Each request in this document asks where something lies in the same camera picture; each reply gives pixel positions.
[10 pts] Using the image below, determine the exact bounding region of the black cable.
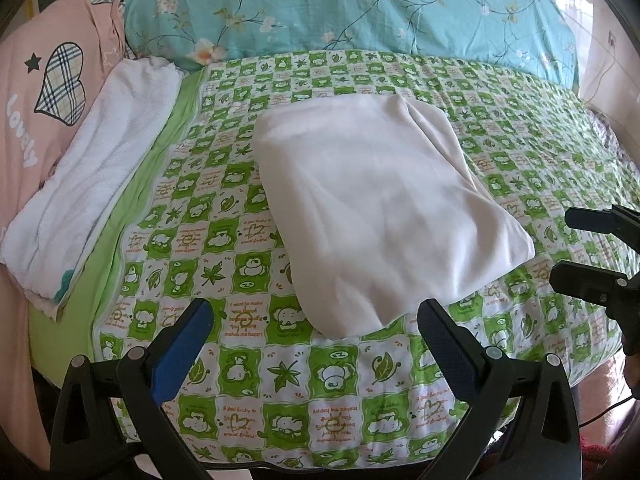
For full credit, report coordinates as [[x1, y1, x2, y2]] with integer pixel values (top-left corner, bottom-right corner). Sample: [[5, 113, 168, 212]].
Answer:
[[579, 394, 640, 425]]

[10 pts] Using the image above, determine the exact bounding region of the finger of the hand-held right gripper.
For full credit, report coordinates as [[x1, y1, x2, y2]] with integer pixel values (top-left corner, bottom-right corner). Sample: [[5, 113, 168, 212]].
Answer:
[[549, 260, 632, 307], [564, 204, 640, 252]]

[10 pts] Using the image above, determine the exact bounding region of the dark red cloth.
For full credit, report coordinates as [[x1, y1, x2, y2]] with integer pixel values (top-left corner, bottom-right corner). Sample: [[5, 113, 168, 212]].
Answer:
[[577, 437, 618, 480]]

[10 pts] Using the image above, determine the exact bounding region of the white folded towel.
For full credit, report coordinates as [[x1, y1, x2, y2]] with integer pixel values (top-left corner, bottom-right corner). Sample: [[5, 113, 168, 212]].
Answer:
[[0, 56, 184, 322]]

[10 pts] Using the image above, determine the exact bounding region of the white wall cable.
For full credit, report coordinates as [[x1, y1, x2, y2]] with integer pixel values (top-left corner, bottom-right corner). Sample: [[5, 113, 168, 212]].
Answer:
[[581, 35, 632, 105]]

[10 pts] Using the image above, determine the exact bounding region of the green checked cartoon bedsheet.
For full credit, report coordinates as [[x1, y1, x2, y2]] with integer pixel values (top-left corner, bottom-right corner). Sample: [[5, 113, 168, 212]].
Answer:
[[27, 49, 640, 472]]

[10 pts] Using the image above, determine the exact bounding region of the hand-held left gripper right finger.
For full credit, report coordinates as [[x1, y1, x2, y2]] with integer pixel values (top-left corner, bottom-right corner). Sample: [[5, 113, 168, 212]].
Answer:
[[416, 298, 584, 480]]

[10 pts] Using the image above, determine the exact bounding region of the pale pink white garment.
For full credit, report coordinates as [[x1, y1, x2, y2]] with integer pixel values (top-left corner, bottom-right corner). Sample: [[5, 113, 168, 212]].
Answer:
[[251, 94, 536, 339]]

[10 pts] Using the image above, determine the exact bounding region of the blue floral quilt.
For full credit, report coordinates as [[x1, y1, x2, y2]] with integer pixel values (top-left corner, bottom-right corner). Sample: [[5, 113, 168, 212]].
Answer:
[[121, 0, 581, 98]]

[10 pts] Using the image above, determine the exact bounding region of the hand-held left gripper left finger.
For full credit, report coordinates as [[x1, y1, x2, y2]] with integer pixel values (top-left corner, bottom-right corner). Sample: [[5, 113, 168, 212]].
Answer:
[[49, 298, 217, 480]]

